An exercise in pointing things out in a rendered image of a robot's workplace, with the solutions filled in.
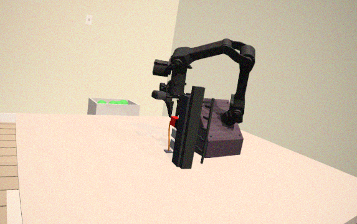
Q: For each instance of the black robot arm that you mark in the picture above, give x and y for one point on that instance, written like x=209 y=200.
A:
x=182 y=57

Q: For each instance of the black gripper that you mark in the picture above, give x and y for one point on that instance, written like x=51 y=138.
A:
x=176 y=90

